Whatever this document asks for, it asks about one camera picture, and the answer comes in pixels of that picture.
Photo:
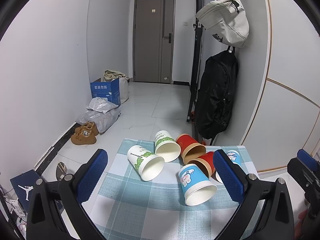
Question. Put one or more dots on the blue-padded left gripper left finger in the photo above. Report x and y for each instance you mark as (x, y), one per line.
(44, 218)

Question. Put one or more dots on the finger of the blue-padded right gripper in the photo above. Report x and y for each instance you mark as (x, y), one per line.
(306, 154)

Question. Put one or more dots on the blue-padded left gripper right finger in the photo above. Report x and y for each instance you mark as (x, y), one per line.
(265, 203)

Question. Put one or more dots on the blue cartoon paper cup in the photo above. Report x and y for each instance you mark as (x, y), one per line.
(234, 156)
(196, 186)

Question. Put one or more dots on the red paper cup near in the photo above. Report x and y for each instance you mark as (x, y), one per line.
(205, 163)

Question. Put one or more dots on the red paper cup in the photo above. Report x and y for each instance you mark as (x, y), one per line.
(205, 163)
(190, 148)

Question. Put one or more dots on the red paper cup far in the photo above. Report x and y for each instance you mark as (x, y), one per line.
(190, 148)

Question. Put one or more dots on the green-print white cup left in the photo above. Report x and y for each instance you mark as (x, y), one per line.
(145, 162)

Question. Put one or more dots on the green-print white cup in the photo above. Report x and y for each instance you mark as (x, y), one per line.
(166, 146)
(145, 162)

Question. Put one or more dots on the green-print white cup right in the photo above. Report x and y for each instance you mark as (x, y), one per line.
(166, 146)

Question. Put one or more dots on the white power strip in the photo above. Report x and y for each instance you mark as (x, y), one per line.
(15, 204)

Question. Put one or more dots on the navy jordan shoe box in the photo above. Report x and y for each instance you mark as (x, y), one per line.
(23, 186)

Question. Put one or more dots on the white small trash bin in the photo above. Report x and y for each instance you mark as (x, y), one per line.
(61, 171)

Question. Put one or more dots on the teal checkered tablecloth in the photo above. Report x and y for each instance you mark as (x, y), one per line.
(127, 207)

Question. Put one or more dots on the brown shoe front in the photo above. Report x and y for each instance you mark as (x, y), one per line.
(83, 137)

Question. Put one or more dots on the brown shoe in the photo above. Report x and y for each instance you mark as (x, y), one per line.
(83, 137)
(89, 126)

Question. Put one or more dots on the brown shoe back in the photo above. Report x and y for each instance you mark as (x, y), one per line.
(89, 126)

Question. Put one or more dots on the black backpack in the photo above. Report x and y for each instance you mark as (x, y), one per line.
(215, 98)

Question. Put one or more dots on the grey plastic parcel bag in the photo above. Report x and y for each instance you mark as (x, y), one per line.
(101, 112)

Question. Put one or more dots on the blue cardboard box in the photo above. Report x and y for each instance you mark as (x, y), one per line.
(109, 90)

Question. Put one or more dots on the beige tote bag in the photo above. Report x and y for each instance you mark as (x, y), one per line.
(110, 75)

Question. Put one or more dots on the beige hanging bag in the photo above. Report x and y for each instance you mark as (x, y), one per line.
(226, 21)

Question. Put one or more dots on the black tripod stand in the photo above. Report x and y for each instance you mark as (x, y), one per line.
(196, 60)

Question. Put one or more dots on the grey entrance door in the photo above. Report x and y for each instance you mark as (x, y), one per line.
(153, 40)

